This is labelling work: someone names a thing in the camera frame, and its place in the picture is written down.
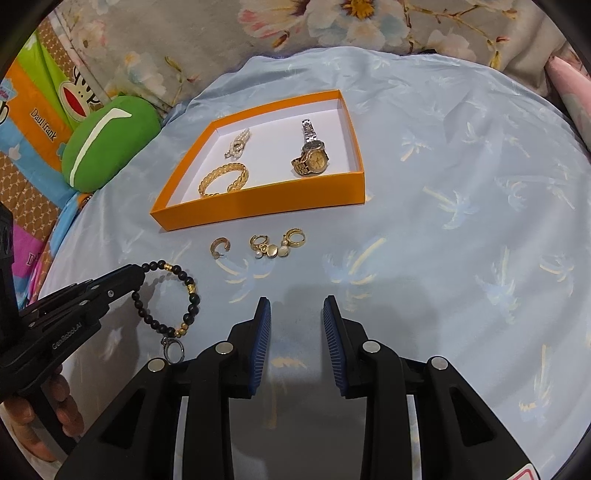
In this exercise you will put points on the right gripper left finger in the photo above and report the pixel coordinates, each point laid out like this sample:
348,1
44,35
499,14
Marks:
135,436

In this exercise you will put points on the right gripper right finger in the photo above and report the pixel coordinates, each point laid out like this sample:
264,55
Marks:
418,414

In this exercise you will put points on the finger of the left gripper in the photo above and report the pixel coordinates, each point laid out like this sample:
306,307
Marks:
56,302
100,292

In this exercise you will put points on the gold hoop earring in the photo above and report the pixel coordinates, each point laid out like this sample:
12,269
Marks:
219,247

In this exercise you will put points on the gold braided bangle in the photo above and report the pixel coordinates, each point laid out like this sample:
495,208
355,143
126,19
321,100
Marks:
227,178

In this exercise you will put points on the gold pearl drop earrings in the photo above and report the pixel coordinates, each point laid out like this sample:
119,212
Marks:
263,247

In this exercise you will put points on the gold wrist watch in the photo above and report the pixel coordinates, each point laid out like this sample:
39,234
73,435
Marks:
311,162

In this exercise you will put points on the person left hand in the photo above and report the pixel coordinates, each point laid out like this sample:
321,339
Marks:
26,415

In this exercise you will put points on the green plush cushion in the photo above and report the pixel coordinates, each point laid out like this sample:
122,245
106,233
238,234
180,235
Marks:
106,141

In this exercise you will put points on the light blue palm sheet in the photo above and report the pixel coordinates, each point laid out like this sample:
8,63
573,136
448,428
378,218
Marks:
473,244

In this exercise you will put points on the colourful cartoon bedsheet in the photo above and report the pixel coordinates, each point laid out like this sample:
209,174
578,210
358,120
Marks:
44,98

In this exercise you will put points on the orange shallow box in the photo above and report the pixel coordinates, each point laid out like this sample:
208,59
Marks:
276,138

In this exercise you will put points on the grey floral blanket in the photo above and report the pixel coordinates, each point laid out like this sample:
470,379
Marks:
169,51

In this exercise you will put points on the pink white pillow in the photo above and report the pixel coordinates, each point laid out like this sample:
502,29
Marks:
574,89

